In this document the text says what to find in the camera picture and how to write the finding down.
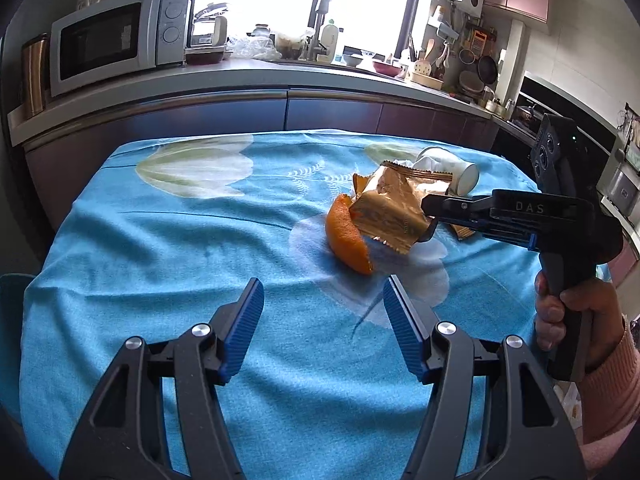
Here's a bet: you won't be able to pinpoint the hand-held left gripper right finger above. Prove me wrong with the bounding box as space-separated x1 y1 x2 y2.
382 274 588 480

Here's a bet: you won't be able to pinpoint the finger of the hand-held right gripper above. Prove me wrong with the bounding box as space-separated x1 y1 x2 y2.
462 220 538 252
420 190 497 223

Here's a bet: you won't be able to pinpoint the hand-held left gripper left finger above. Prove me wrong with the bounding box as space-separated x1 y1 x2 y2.
59 277 266 480

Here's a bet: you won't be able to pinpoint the white paper cup blue dots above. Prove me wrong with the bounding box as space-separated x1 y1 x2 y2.
415 146 481 196

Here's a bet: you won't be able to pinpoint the white tissue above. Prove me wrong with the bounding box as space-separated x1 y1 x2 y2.
392 155 443 173

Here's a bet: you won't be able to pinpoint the gold snack wrapper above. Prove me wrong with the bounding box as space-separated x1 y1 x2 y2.
350 160 453 256

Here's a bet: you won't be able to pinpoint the orange peel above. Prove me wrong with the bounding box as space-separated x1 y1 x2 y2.
325 194 375 276

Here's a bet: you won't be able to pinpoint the blue trash bin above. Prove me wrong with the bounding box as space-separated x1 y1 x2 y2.
0 272 38 421

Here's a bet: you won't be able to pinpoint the person's right forearm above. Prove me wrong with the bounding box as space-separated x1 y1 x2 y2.
575 317 640 480

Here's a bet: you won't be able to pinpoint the person's right hand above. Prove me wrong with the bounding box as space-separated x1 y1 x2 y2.
534 270 629 369

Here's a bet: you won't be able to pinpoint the grey metal appliance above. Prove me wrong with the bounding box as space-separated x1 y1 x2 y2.
597 150 640 211

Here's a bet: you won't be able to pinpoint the blue floral tablecloth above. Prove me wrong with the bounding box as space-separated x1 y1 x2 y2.
20 130 611 480

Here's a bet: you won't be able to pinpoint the gas stove with pots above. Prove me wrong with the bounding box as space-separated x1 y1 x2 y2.
510 102 543 133

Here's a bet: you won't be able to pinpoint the black range hood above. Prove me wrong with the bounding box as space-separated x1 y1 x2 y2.
520 75 618 153

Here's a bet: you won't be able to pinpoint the hanging black frying pan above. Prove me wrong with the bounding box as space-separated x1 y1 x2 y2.
477 55 500 85

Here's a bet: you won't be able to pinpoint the dark base cabinets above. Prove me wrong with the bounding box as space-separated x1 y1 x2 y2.
22 87 538 251

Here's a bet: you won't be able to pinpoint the white dish soap bottle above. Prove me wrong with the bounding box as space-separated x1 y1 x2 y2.
320 19 338 63

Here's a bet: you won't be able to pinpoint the clear food container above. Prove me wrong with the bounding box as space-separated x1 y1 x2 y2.
275 32 306 60

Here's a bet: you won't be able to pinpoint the clear plastic bag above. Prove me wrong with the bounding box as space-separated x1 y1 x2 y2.
227 35 283 60

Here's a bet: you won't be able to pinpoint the white kitchen countertop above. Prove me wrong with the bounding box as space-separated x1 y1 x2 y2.
7 56 493 146

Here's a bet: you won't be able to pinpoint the dark red food container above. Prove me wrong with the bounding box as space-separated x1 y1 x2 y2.
185 45 228 66

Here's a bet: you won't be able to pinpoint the glass electric kettle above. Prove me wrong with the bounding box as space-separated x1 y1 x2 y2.
192 2 230 48

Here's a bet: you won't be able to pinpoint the white microwave oven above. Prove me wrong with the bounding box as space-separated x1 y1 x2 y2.
50 0 193 97

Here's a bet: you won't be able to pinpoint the copper thermos tumbler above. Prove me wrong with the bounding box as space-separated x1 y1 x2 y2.
20 34 51 118

